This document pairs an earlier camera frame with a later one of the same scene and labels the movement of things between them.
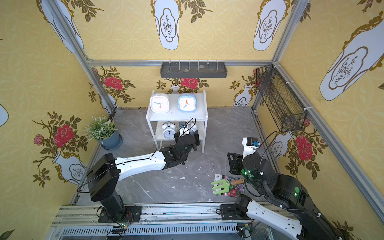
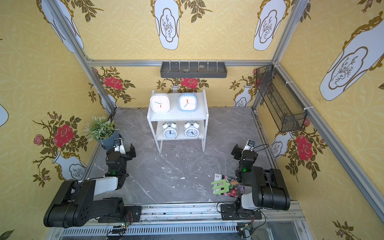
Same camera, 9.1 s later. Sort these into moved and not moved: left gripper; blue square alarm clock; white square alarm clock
Moved: left gripper
Not moved: white square alarm clock; blue square alarm clock
